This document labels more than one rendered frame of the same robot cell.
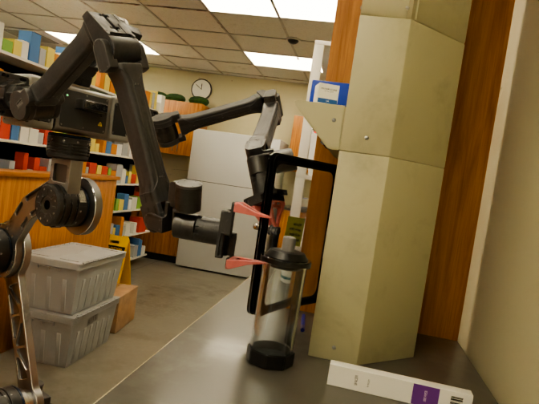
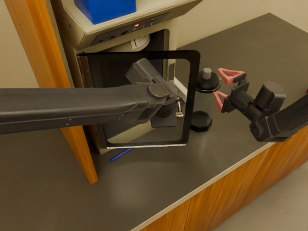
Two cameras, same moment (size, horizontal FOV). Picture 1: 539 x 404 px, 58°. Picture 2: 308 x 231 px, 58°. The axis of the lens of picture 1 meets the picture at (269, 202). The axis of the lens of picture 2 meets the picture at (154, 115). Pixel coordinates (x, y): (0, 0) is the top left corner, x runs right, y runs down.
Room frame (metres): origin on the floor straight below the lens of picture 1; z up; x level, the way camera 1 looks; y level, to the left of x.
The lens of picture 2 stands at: (1.65, 0.37, 1.80)
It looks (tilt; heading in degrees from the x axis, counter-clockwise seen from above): 48 degrees down; 227
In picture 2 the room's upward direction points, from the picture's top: straight up
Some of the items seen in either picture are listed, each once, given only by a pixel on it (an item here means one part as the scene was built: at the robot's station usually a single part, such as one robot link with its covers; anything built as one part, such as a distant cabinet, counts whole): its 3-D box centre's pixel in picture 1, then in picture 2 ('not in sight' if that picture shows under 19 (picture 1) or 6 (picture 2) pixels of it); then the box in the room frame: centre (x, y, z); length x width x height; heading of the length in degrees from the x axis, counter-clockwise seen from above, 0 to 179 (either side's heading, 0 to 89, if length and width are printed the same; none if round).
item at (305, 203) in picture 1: (296, 234); (143, 107); (1.28, -0.08, 1.19); 0.30 x 0.01 x 0.40; 140
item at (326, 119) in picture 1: (322, 132); (140, 19); (1.26, -0.11, 1.46); 0.32 x 0.12 x 0.10; 170
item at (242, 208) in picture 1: (248, 220); (228, 80); (1.03, 0.04, 1.23); 0.09 x 0.07 x 0.07; 80
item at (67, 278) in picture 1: (74, 276); not in sight; (3.17, 1.20, 0.49); 0.60 x 0.42 x 0.33; 170
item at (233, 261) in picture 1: (243, 252); (224, 96); (1.03, 0.04, 1.16); 0.09 x 0.07 x 0.07; 80
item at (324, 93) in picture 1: (325, 98); not in sight; (1.21, -0.10, 1.54); 0.05 x 0.05 x 0.06; 7
